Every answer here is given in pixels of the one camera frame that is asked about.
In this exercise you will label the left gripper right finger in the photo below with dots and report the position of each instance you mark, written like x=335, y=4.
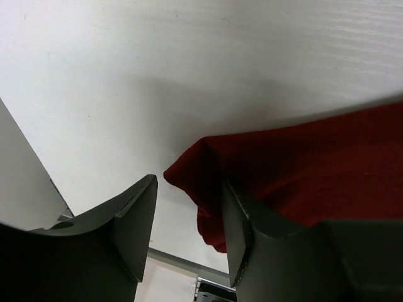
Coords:
x=272, y=258

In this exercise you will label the dark red t shirt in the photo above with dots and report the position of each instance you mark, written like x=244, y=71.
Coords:
x=342, y=167

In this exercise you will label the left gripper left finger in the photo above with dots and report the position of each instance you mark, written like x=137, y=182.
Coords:
x=99, y=255

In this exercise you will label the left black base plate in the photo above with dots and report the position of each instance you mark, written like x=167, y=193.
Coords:
x=209, y=291

